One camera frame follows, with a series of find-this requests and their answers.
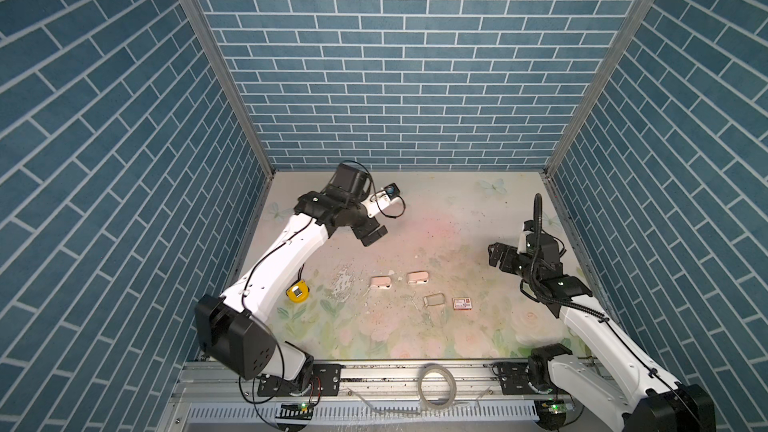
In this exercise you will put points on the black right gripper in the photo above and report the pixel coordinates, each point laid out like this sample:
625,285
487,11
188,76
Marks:
510,253

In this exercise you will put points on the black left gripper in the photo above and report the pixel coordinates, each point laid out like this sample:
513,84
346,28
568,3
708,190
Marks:
370,224

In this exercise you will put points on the red staple box sleeve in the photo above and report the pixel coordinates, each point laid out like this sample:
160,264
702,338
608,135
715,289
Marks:
462,304

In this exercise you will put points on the cardboard staple tray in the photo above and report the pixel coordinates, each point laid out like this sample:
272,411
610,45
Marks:
434,300

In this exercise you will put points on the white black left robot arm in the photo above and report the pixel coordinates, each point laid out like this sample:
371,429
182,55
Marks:
232,327

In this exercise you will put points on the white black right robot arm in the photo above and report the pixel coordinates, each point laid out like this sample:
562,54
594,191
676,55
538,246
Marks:
639,394

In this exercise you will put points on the yellow tape measure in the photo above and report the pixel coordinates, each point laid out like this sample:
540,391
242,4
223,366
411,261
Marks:
299,291

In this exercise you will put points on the coiled clear tube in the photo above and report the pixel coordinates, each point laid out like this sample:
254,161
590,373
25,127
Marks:
437,387

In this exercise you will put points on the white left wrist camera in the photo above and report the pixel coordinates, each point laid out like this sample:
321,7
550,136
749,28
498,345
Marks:
386,202

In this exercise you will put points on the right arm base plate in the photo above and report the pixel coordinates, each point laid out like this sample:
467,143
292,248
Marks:
513,379

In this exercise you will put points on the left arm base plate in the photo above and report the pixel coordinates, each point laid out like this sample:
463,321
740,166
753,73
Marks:
323,380

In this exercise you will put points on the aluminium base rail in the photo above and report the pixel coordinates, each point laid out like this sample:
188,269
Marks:
372,394

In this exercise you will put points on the aluminium corner post left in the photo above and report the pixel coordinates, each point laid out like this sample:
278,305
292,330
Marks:
202,30

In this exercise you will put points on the aluminium corner post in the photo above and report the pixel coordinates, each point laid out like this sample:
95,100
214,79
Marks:
202,30
619,45

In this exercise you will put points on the aluminium corner post right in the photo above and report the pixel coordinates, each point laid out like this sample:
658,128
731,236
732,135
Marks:
619,45

